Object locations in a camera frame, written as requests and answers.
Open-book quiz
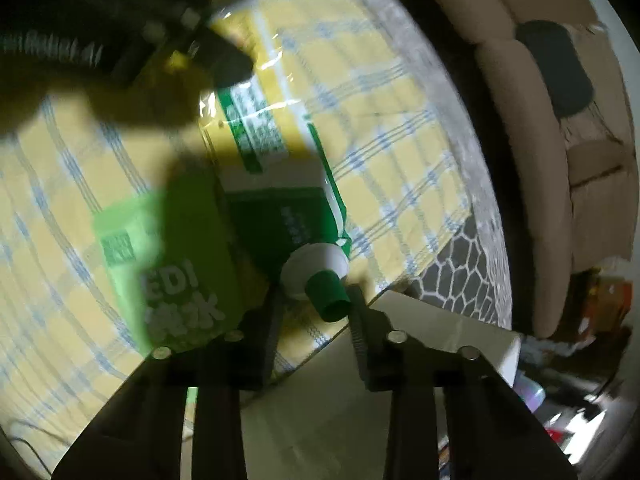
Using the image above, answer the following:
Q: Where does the light green card packet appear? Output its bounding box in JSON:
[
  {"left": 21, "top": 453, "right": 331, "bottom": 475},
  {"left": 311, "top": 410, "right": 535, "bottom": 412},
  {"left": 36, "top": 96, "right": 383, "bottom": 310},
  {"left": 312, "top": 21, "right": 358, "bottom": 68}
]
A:
[{"left": 93, "top": 168, "right": 246, "bottom": 356}]

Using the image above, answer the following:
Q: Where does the green yellow pouch with cap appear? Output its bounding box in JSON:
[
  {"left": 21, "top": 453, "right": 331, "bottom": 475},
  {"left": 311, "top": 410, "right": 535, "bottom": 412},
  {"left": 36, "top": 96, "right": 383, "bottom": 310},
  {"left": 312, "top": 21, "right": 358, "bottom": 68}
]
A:
[{"left": 200, "top": 0, "right": 350, "bottom": 322}]

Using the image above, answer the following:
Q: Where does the purple round container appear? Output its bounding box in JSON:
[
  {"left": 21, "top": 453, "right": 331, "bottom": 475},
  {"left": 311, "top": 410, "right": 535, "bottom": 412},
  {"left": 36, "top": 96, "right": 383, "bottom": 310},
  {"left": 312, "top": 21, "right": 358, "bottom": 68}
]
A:
[{"left": 513, "top": 370, "right": 546, "bottom": 413}]

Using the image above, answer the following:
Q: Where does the white storage bin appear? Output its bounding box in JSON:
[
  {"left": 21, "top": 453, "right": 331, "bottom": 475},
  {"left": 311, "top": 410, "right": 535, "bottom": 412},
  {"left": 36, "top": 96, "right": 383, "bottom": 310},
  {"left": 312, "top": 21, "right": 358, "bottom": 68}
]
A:
[{"left": 242, "top": 292, "right": 521, "bottom": 479}]

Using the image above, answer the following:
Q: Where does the brown fabric sofa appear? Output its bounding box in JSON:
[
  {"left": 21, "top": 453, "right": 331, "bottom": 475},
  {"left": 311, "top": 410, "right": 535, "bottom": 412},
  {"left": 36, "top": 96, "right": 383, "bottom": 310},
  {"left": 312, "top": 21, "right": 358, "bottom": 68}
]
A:
[{"left": 435, "top": 0, "right": 639, "bottom": 338}]

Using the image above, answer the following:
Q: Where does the yellow checked tablecloth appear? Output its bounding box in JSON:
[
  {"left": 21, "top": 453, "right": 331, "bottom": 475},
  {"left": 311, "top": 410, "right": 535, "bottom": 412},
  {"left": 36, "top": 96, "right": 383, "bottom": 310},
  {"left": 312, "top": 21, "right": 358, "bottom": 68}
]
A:
[{"left": 0, "top": 0, "right": 514, "bottom": 470}]

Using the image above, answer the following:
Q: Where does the dark cushion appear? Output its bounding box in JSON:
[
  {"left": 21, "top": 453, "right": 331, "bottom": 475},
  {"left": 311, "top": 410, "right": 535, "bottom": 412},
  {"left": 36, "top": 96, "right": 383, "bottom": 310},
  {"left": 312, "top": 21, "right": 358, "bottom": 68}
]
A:
[{"left": 515, "top": 21, "right": 594, "bottom": 119}]

